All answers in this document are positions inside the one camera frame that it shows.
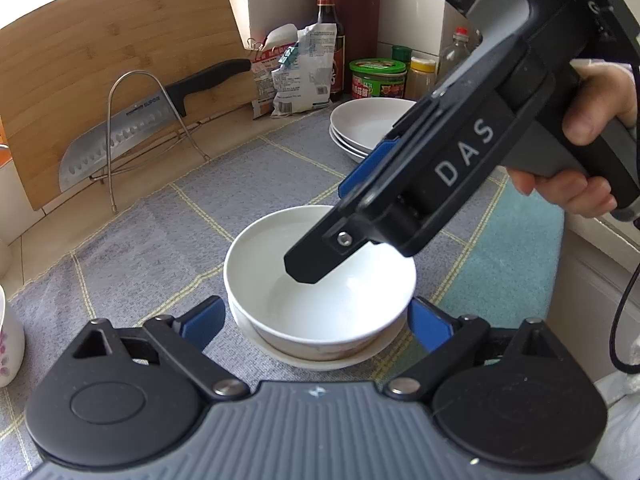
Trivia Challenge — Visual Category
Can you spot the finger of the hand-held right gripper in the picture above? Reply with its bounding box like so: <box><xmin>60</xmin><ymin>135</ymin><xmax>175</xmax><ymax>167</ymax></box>
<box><xmin>338</xmin><ymin>135</ymin><xmax>401</xmax><ymax>200</ymax></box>
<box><xmin>283</xmin><ymin>179</ymin><xmax>427</xmax><ymax>285</ymax></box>

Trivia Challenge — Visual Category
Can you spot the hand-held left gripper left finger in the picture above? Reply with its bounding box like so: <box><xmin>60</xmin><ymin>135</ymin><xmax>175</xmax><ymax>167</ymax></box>
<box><xmin>71</xmin><ymin>295</ymin><xmax>251</xmax><ymax>401</ymax></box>

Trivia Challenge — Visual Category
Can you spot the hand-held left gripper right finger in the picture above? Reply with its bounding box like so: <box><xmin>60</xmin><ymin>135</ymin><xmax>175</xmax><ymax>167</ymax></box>
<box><xmin>383</xmin><ymin>296</ymin><xmax>564</xmax><ymax>401</ymax></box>

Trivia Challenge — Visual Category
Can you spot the white floral bowl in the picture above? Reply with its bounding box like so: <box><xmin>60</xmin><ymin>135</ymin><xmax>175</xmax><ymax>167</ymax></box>
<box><xmin>0</xmin><ymin>284</ymin><xmax>26</xmax><ymax>388</ymax></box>
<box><xmin>229</xmin><ymin>300</ymin><xmax>405</xmax><ymax>372</ymax></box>
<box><xmin>223</xmin><ymin>205</ymin><xmax>417</xmax><ymax>361</ymax></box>

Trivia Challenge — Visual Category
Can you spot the person's right hand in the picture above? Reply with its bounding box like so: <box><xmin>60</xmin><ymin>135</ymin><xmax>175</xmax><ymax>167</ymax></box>
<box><xmin>507</xmin><ymin>61</ymin><xmax>638</xmax><ymax>220</ymax></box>

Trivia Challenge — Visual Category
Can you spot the yellow lidded spice jar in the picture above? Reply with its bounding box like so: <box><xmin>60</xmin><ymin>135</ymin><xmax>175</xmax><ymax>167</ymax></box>
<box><xmin>405</xmin><ymin>56</ymin><xmax>437</xmax><ymax>101</ymax></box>

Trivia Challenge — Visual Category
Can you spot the glass bottle with red cap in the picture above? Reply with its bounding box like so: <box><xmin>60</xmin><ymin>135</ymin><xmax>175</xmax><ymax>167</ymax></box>
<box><xmin>437</xmin><ymin>27</ymin><xmax>473</xmax><ymax>81</ymax></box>

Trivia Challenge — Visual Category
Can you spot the green lidded jar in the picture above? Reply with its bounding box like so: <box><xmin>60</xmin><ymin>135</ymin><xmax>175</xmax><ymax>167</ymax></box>
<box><xmin>349</xmin><ymin>58</ymin><xmax>407</xmax><ymax>102</ymax></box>

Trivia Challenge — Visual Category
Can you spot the grey and teal towel mat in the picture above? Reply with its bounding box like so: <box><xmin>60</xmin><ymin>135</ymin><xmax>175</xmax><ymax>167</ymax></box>
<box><xmin>0</xmin><ymin>105</ymin><xmax>566</xmax><ymax>461</ymax></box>

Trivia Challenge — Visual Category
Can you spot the white bag with blue print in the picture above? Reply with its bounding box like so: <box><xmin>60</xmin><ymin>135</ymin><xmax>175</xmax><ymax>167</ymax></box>
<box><xmin>270</xmin><ymin>24</ymin><xmax>337</xmax><ymax>118</ymax></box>

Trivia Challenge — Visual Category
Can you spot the red and white bag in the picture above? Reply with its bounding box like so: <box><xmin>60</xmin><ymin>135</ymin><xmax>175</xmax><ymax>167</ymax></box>
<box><xmin>248</xmin><ymin>35</ymin><xmax>281</xmax><ymax>121</ymax></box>

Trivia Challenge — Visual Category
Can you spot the dark knife block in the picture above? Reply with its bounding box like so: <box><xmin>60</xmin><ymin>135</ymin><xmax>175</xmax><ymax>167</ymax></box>
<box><xmin>332</xmin><ymin>0</ymin><xmax>385</xmax><ymax>61</ymax></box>

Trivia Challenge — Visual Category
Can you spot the dark soy sauce bottle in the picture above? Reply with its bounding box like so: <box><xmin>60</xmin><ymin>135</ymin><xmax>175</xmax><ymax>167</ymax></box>
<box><xmin>314</xmin><ymin>0</ymin><xmax>346</xmax><ymax>103</ymax></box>

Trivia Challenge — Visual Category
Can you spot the white plastic bag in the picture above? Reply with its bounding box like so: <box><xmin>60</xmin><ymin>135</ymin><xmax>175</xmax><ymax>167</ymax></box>
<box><xmin>265</xmin><ymin>22</ymin><xmax>301</xmax><ymax>48</ymax></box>

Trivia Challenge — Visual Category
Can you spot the bamboo cutting board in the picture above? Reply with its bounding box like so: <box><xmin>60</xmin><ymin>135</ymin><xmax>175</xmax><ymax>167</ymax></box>
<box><xmin>0</xmin><ymin>0</ymin><xmax>256</xmax><ymax>211</ymax></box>

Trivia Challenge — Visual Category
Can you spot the black cable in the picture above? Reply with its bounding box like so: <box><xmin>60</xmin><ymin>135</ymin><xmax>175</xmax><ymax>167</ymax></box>
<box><xmin>609</xmin><ymin>225</ymin><xmax>640</xmax><ymax>376</ymax></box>

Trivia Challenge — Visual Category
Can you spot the black handled kitchen knife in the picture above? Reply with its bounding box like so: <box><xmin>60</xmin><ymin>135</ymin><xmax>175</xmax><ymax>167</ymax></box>
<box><xmin>59</xmin><ymin>58</ymin><xmax>252</xmax><ymax>193</ymax></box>

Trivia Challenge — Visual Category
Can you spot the metal wire rack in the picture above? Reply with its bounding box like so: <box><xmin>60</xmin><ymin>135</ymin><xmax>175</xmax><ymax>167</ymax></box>
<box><xmin>90</xmin><ymin>71</ymin><xmax>211</xmax><ymax>213</ymax></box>

